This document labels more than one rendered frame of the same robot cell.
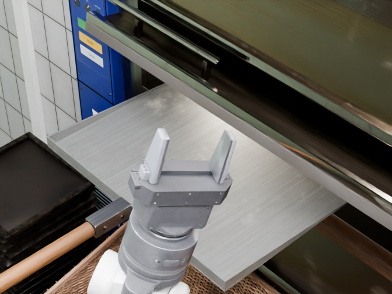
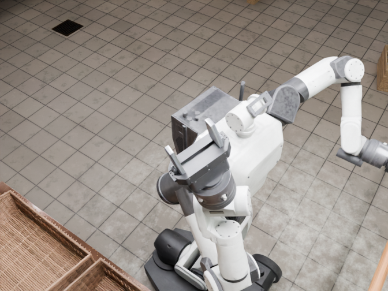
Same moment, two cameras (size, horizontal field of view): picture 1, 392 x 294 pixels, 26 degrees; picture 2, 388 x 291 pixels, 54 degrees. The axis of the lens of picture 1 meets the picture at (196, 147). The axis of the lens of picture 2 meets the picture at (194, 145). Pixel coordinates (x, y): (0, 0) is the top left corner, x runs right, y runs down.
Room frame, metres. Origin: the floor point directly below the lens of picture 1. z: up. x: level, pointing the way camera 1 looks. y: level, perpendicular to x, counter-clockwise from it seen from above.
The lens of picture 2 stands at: (1.16, -0.09, 2.22)
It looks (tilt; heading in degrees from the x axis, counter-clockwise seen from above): 49 degrees down; 167
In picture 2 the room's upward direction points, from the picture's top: straight up
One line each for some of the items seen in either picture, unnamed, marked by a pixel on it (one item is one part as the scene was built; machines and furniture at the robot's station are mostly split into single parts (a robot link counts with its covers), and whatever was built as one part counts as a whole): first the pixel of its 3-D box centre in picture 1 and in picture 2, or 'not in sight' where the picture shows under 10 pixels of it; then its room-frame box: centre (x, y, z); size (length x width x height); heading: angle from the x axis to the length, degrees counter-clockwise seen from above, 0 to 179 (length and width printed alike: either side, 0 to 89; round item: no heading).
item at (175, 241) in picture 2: not in sight; (204, 274); (0.35, 0.15, 0.19); 0.64 x 0.52 x 0.33; 42
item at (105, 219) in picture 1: (108, 217); not in sight; (1.17, 0.17, 1.19); 0.09 x 0.04 x 0.03; 132
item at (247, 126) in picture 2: not in sight; (245, 116); (0.44, 0.22, 1.47); 0.10 x 0.07 x 0.09; 124
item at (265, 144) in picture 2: not in sight; (225, 150); (0.39, 0.19, 1.27); 0.34 x 0.30 x 0.36; 124
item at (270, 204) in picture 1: (195, 165); not in sight; (1.32, 0.00, 1.19); 0.55 x 0.36 x 0.03; 42
